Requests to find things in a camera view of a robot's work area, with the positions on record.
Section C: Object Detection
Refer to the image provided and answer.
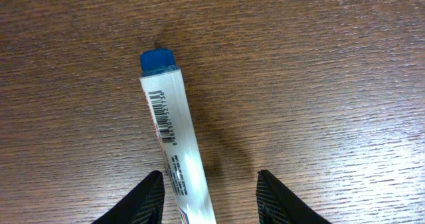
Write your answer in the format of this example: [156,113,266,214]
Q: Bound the blue white marker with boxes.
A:
[139,49,216,224]

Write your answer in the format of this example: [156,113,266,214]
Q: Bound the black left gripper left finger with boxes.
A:
[93,170,165,224]

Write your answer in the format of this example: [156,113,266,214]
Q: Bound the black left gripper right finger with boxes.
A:
[256,169,330,224]

